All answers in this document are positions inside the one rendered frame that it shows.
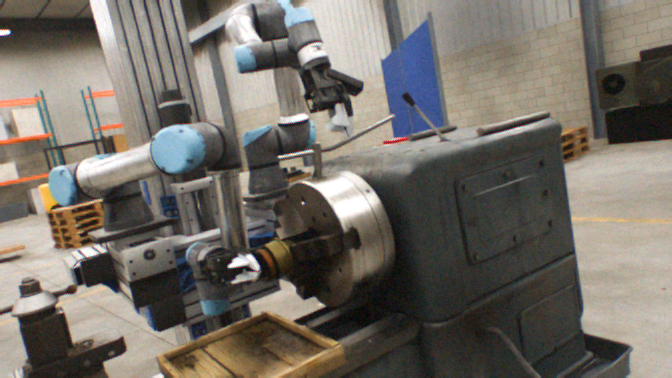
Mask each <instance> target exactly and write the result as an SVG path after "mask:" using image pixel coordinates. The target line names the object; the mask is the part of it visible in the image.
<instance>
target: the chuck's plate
mask: <svg viewBox="0 0 672 378"><path fill-rule="evenodd" d="M330 174H338V175H340V176H343V177H344V178H346V179H349V180H350V181H351V182H352V183H353V184H355V185H356V186H357V187H358V189H359V191H360V192H361V193H362V195H363V196H364V197H365V199H366V200H367V202H368V204H369V205H370V207H371V209H372V211H373V213H374V216H375V218H376V221H377V224H378V228H379V231H380V235H381V240H382V246H384V269H383V274H382V278H381V280H379V283H378V284H377V286H376V287H375V289H374V291H376V289H378V288H382V287H383V286H384V285H385V284H386V283H387V282H388V281H389V279H390V277H391V275H392V272H393V268H394V262H395V243H394V236H393V231H392V227H391V223H390V220H389V217H388V214H387V212H386V210H385V208H383V206H382V204H381V202H380V200H379V198H378V197H377V195H376V194H375V193H374V191H373V189H372V188H371V187H370V185H369V184H368V183H367V182H366V181H364V180H363V179H362V178H361V177H359V176H358V175H356V174H354V173H351V172H348V171H338V172H334V173H330ZM374 291H372V292H374Z"/></svg>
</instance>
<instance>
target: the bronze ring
mask: <svg viewBox="0 0 672 378"><path fill-rule="evenodd" d="M291 245H294V243H293V242H292V241H290V240H286V241H284V242H283V241H282V240H280V239H279V238H275V239H272V240H271V241H270V243H267V244H265V245H263V246H262V247H261V249H258V250H256V251H255V252H253V253H252V255H253V256H254V257H255V260H256V261H257V263H258V264H259V266H260V270H261V272H260V275H259V278H260V279H261V280H262V281H263V282H268V281H271V280H273V279H280V278H282V277H284V276H286V275H288V276H289V275H292V274H293V272H294V266H295V265H297V264H299V263H294V262H293V257H292V255H291V252H290V249H289V246H291Z"/></svg>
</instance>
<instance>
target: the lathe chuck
mask: <svg viewBox="0 0 672 378"><path fill-rule="evenodd" d="M323 177H326V178H324V179H314V178H317V177H314V178H311V179H306V180H302V181H298V182H295V183H293V184H292V185H291V186H290V187H289V188H288V191H287V194H288V195H289V197H290V199H291V200H292V202H293V204H294V205H295V207H296V209H297V210H298V212H299V214H300V215H301V217H302V219H303V221H304V222H305V224H306V226H312V228H314V229H315V230H316V233H315V235H313V236H312V237H305V239H303V240H300V241H297V242H294V244H297V243H300V242H303V241H306V240H310V239H313V238H316V237H319V236H326V235H333V234H340V233H345V232H349V231H350V230H349V228H353V230H355V231H356V234H357V238H358V241H359V245H360V246H358V248H359V249H357V250H355V248H352V249H346V250H343V251H340V252H337V253H334V254H332V255H325V256H324V259H323V261H321V263H319V264H318V301H319V302H320V303H322V304H323V305H326V306H328V307H339V306H341V305H343V304H347V303H349V302H351V301H354V300H356V299H358V298H361V297H363V296H365V295H368V294H370V293H371V292H372V291H374V289H375V287H376V286H377V284H378V283H379V280H381V278H382V274H383V269H384V246H382V240H381V235H380V231H379V228H378V224H377V221H376V218H375V216H374V213H373V211H372V209H371V207H370V205H369V204H368V202H367V200H366V199H365V197H364V196H363V195H362V193H361V192H360V191H359V189H358V187H357V186H356V185H355V184H353V183H352V182H351V181H350V180H349V179H346V178H344V177H343V176H340V175H338V174H326V175H323ZM367 278H371V282H370V284H369V285H368V286H366V287H365V288H360V286H361V284H362V282H363V281H364V280H365V279H367Z"/></svg>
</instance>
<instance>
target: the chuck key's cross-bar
mask: <svg viewBox="0 0 672 378"><path fill-rule="evenodd" d="M394 118H395V115H394V114H392V115H390V116H388V117H386V118H384V119H382V120H381V121H379V122H377V123H375V124H373V125H371V126H370V127H368V128H366V129H364V130H362V131H360V132H358V133H356V134H354V135H352V136H350V137H348V138H345V139H344V140H342V141H340V142H338V143H336V144H334V145H332V146H327V147H322V148H321V153H327V151H332V150H335V149H337V148H339V147H341V146H342V145H344V144H346V143H349V142H351V141H353V140H355V139H357V138H359V137H361V136H362V135H364V134H366V133H368V132H370V131H372V130H374V129H376V128H378V127H380V126H381V125H384V124H386V123H388V122H390V120H392V119H394ZM314 154H315V151H314V150H313V149H312V150H306V151H301V152H295V154H290V155H285V156H280V157H278V161H279V162H281V161H286V160H291V159H296V158H301V157H306V156H312V155H314Z"/></svg>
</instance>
